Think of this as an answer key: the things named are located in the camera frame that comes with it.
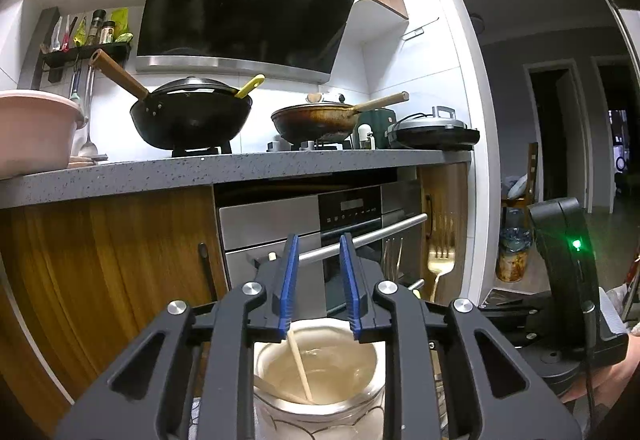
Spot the gold fork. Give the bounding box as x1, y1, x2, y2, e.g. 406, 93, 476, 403
426, 212, 457, 301

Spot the electric griddle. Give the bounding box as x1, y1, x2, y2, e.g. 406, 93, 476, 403
385, 105, 481, 151

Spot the cream ceramic utensil holder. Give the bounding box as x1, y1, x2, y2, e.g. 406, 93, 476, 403
252, 317, 388, 440

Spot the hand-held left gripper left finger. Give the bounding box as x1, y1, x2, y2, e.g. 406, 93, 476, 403
52, 234, 301, 440

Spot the person's right hand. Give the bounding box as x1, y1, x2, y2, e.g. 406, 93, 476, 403
560, 335, 640, 416

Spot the grey stone countertop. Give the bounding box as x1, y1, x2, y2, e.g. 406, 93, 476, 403
0, 147, 473, 211

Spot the pink plastic basin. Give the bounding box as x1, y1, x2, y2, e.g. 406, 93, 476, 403
0, 90, 86, 178

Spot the dark spice bottle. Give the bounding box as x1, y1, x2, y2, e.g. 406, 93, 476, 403
89, 9, 107, 46

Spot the black wok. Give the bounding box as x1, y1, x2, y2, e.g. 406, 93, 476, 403
89, 49, 253, 151

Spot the wooden chopstick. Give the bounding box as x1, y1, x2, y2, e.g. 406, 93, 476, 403
266, 251, 317, 405
255, 376, 303, 405

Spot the brown frying pan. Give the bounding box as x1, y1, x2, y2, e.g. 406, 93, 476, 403
271, 91, 410, 144

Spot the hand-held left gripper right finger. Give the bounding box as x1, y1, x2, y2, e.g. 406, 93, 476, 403
340, 234, 587, 440

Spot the narrow wooden cabinet door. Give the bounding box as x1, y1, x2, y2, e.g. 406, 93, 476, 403
417, 162, 471, 306

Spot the wooden chair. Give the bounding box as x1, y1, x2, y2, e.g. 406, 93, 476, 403
502, 142, 540, 221

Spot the stainless built-in oven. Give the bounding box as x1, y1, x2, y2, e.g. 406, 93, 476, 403
215, 182, 431, 316

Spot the green seasoning packet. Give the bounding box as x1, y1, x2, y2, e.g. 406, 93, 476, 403
111, 7, 133, 43

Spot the green kettle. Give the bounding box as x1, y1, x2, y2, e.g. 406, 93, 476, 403
352, 107, 398, 151

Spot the black spice rack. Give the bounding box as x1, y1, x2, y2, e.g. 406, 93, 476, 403
37, 6, 133, 83

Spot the wide wooden cabinet door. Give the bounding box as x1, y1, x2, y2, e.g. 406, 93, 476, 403
0, 185, 231, 423

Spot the gas stove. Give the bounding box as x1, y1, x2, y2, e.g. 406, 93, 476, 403
172, 140, 341, 158

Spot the hanging metal ladle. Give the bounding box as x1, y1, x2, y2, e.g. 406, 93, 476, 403
70, 65, 99, 158

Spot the yellow spatula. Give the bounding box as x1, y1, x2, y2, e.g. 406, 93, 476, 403
235, 74, 266, 99

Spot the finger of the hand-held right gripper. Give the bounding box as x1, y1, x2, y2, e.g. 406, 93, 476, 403
510, 327, 552, 351
477, 301, 551, 322

